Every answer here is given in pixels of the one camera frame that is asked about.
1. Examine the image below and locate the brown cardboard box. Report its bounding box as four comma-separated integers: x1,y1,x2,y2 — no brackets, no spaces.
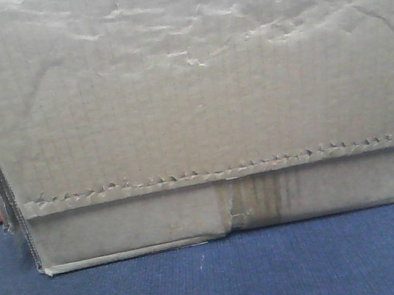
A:
0,0,394,276

